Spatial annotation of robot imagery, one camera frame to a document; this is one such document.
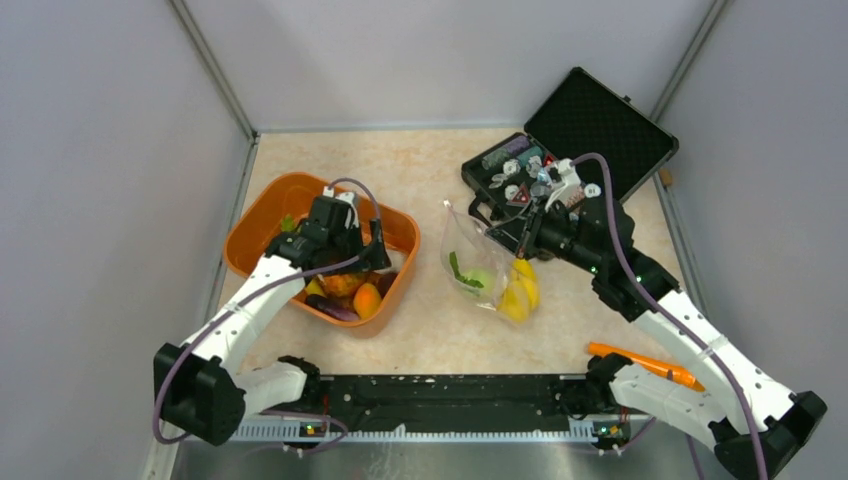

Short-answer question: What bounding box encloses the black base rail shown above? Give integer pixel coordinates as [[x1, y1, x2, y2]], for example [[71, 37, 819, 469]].
[[278, 374, 631, 439]]

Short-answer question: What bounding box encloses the purple eggplant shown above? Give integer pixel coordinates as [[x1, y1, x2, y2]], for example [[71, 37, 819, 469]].
[[304, 294, 360, 322]]

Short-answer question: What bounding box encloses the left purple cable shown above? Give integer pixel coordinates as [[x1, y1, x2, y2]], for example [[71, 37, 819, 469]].
[[152, 177, 382, 458]]

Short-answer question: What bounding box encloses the orange carrot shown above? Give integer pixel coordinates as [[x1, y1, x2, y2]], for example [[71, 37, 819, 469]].
[[587, 342, 705, 392]]

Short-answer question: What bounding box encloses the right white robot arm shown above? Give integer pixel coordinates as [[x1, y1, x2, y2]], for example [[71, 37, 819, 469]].
[[486, 195, 827, 479]]

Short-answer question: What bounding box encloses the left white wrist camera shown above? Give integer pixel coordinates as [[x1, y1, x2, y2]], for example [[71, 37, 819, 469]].
[[322, 186, 360, 229]]

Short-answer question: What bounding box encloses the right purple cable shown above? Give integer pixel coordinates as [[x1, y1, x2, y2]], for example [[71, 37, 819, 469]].
[[572, 152, 770, 480]]

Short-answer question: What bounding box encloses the yellow bell pepper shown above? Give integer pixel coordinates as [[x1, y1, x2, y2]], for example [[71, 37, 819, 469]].
[[497, 280, 539, 324]]

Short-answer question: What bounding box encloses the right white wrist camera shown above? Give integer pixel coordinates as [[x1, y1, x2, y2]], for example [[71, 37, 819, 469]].
[[539, 159, 585, 211]]

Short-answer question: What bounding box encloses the white radish with leaves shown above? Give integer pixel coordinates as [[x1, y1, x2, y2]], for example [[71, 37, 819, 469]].
[[448, 252, 496, 296]]

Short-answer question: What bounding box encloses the black open carrying case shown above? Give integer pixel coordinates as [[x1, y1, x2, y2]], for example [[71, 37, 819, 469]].
[[460, 67, 679, 220]]

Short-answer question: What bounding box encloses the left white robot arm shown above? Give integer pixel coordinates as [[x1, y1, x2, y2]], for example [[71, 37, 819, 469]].
[[152, 191, 389, 446]]

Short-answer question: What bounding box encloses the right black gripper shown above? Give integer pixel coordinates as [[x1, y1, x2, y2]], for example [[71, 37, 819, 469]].
[[485, 195, 604, 275]]

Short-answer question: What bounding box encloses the yellow banana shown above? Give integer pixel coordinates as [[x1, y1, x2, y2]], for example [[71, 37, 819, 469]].
[[304, 278, 326, 297]]

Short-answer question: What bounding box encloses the purple cable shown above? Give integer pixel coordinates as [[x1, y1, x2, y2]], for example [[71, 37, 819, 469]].
[[152, 177, 382, 458], [572, 152, 770, 480]]

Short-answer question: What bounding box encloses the orange plastic basket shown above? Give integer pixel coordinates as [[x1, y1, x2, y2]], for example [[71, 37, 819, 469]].
[[223, 172, 421, 339]]

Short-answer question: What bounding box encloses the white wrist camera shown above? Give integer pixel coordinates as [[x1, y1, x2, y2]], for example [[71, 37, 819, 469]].
[[322, 186, 360, 229], [539, 159, 585, 211]]

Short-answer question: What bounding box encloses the orange pineapple toy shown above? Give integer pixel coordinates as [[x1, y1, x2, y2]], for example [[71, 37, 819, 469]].
[[279, 215, 369, 299]]

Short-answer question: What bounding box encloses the clear zip top bag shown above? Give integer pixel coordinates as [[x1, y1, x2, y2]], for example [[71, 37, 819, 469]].
[[440, 200, 521, 325]]

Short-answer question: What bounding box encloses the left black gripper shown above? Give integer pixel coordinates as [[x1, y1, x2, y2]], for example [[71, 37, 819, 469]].
[[324, 218, 389, 276]]

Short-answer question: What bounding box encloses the orange yellow mango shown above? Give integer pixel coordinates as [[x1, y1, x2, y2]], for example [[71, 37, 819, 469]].
[[352, 283, 382, 320]]

